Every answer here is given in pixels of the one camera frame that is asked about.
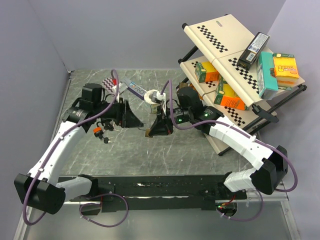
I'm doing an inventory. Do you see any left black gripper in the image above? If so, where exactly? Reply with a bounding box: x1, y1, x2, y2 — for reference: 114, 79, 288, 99
93, 97, 144, 128

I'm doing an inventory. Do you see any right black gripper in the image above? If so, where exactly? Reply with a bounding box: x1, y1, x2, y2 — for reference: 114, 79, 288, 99
148, 104, 192, 137

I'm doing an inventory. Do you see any small brass padlock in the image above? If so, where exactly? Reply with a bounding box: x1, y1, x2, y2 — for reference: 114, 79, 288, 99
145, 129, 152, 138

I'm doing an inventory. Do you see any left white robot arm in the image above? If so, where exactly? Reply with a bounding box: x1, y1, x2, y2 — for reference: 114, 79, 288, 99
14, 83, 143, 215

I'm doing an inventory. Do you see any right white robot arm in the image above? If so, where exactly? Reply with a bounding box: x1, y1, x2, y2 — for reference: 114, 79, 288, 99
144, 86, 288, 199

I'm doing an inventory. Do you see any black padlock with keys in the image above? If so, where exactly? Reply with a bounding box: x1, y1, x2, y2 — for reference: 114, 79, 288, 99
96, 120, 119, 132

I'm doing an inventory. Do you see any purple toothpaste box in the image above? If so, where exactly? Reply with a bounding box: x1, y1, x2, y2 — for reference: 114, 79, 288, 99
121, 77, 147, 101

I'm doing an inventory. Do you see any orange black padlock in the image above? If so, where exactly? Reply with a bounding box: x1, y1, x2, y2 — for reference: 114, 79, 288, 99
93, 126, 103, 138

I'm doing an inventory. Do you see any pink striped oval sponge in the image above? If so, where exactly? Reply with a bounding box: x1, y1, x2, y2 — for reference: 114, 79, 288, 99
102, 77, 116, 94

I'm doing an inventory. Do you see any upper orange green box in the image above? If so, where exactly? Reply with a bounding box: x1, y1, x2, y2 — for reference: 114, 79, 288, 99
195, 61, 220, 83

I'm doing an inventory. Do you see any orange green box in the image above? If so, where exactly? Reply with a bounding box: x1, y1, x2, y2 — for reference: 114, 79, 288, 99
195, 61, 220, 83
214, 80, 249, 111

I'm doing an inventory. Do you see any lower orange green box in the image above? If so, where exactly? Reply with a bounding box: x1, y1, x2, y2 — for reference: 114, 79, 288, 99
214, 80, 249, 111

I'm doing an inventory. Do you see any beige checkered shelf rack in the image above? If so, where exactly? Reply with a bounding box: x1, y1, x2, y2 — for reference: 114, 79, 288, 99
176, 13, 308, 157

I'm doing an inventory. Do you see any teal box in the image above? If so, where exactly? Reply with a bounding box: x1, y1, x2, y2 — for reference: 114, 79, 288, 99
256, 51, 279, 100

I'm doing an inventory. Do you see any black rectangular box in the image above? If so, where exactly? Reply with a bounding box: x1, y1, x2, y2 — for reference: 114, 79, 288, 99
236, 32, 270, 71

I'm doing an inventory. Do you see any orange sponge pack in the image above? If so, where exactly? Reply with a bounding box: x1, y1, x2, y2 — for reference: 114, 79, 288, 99
272, 53, 300, 89

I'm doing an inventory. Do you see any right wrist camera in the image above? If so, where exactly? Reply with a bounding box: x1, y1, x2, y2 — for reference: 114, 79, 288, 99
151, 90, 167, 114

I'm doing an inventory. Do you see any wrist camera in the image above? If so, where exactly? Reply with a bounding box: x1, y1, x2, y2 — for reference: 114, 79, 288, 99
151, 90, 167, 114
111, 78, 128, 100

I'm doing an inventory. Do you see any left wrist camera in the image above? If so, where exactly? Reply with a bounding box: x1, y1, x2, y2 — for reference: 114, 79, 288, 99
111, 78, 128, 100

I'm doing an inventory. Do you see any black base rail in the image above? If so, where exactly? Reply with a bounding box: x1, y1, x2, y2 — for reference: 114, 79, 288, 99
72, 175, 247, 213

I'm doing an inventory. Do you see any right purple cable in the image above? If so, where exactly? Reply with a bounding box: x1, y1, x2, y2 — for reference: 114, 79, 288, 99
159, 79, 299, 222

